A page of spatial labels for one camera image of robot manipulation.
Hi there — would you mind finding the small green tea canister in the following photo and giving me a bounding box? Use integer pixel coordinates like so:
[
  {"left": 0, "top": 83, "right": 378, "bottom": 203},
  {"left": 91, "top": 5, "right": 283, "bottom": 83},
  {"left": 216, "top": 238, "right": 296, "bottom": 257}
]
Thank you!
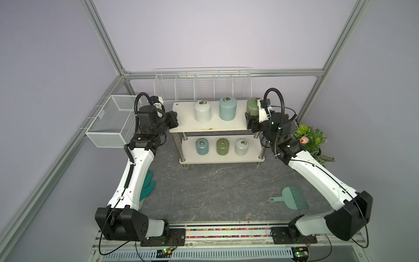
[{"left": 216, "top": 138, "right": 230, "bottom": 156}]

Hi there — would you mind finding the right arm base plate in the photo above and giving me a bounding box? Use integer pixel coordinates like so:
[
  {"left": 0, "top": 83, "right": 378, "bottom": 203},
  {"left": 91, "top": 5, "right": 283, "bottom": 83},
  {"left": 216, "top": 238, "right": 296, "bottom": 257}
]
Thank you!
[{"left": 270, "top": 227, "right": 318, "bottom": 246}]

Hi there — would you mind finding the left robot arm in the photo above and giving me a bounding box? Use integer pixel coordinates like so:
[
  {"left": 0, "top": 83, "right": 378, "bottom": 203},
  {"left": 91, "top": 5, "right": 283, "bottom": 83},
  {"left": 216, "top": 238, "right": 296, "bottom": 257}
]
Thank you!
[{"left": 95, "top": 92, "right": 179, "bottom": 242}]

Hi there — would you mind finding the white slotted cable duct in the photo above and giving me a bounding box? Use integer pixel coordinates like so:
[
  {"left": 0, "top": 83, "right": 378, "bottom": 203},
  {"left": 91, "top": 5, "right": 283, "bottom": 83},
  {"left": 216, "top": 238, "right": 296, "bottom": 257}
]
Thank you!
[{"left": 102, "top": 247, "right": 294, "bottom": 262}]

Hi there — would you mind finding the potted plant with pink flower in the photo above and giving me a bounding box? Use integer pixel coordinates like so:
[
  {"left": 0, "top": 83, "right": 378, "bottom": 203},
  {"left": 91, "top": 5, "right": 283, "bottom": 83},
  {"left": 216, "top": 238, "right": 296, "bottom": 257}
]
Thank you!
[{"left": 291, "top": 124, "right": 336, "bottom": 166}]

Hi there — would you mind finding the white mesh basket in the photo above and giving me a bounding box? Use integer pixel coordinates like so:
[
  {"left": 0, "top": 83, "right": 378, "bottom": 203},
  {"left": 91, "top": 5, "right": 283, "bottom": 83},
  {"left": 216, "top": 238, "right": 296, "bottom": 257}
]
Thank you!
[{"left": 85, "top": 95, "right": 136, "bottom": 148}]

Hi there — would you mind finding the green rubber glove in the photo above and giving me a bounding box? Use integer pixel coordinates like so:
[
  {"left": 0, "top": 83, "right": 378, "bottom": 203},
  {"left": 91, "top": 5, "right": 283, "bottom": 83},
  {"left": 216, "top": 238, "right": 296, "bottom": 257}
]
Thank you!
[{"left": 139, "top": 170, "right": 156, "bottom": 202}]

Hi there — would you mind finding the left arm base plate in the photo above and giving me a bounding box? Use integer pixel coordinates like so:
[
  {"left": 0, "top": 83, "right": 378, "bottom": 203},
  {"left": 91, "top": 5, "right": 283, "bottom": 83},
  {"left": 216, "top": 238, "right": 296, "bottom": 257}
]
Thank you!
[{"left": 140, "top": 228, "right": 186, "bottom": 247}]

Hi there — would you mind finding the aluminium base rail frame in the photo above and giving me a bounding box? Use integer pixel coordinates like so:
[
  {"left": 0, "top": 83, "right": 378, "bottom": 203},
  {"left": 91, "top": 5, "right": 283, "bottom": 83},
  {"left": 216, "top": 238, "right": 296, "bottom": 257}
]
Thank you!
[{"left": 87, "top": 221, "right": 376, "bottom": 262}]

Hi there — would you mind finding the large white tea canister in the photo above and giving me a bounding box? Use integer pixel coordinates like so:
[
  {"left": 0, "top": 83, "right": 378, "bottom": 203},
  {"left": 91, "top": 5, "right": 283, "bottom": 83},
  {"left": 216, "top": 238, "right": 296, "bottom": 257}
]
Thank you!
[{"left": 194, "top": 100, "right": 212, "bottom": 123}]

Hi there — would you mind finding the white wire divided basket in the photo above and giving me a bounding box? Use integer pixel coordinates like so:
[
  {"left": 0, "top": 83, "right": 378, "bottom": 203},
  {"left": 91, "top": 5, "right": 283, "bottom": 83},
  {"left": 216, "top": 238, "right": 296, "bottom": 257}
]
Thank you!
[{"left": 154, "top": 67, "right": 253, "bottom": 102}]

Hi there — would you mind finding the large light blue tea canister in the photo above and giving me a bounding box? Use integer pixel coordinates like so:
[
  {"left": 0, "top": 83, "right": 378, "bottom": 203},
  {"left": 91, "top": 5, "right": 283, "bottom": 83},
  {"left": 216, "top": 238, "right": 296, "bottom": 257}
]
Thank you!
[{"left": 219, "top": 97, "right": 237, "bottom": 121}]

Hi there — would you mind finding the small white tea canister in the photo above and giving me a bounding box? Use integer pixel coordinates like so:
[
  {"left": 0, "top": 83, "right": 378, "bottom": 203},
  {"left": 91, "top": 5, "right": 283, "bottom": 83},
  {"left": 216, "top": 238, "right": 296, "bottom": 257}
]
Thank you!
[{"left": 235, "top": 139, "right": 249, "bottom": 156}]

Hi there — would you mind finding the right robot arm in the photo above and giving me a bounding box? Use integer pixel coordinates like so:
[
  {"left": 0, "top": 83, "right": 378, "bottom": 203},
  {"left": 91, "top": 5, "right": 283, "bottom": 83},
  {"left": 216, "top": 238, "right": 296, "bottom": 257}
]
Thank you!
[{"left": 245, "top": 88, "right": 373, "bottom": 241}]

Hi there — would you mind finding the small blue tea canister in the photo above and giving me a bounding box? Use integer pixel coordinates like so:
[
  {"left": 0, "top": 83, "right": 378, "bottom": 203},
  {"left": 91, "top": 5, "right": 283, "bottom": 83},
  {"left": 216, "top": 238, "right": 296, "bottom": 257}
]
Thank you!
[{"left": 195, "top": 138, "right": 209, "bottom": 156}]

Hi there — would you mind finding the large green tea canister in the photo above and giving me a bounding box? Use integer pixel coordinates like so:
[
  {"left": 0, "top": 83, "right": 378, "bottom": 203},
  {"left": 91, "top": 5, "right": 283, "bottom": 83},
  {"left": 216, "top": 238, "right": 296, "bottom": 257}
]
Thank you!
[{"left": 246, "top": 97, "right": 260, "bottom": 116}]

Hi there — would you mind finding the white two-tier shelf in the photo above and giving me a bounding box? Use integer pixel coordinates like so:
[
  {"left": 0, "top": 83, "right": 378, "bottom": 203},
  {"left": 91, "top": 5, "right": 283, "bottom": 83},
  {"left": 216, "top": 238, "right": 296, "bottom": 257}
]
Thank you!
[{"left": 169, "top": 100, "right": 266, "bottom": 166}]

